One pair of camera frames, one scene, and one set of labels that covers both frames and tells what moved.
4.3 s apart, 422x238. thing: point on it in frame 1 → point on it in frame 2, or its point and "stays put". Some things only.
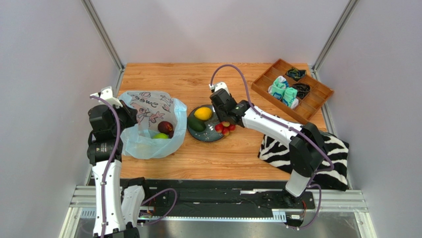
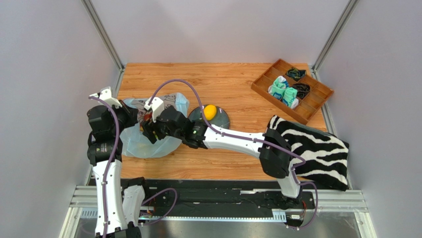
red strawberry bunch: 225,128 → 146,117
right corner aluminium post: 317,64 stays put
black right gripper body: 218,103 → 157,128
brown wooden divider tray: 261,85 stays put
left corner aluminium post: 100,27 stays put
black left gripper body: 125,119 stays put
